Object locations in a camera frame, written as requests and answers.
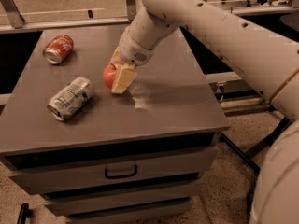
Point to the black metal stand frame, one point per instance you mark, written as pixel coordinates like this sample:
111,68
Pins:
268,141

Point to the red soda can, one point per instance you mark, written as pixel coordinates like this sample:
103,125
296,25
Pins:
58,49

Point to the black handle on floor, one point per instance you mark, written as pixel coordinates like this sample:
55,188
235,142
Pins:
24,213

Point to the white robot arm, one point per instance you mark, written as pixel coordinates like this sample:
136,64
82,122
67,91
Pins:
268,62

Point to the black drawer handle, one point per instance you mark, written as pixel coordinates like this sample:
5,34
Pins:
113,174

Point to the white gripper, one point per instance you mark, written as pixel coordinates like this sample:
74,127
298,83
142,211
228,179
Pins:
132,52

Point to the grey drawer cabinet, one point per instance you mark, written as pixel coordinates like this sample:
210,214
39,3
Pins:
167,124

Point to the red apple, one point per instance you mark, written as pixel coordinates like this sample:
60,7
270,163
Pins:
109,74

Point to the white green 7up can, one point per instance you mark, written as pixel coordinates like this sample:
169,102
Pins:
66,102

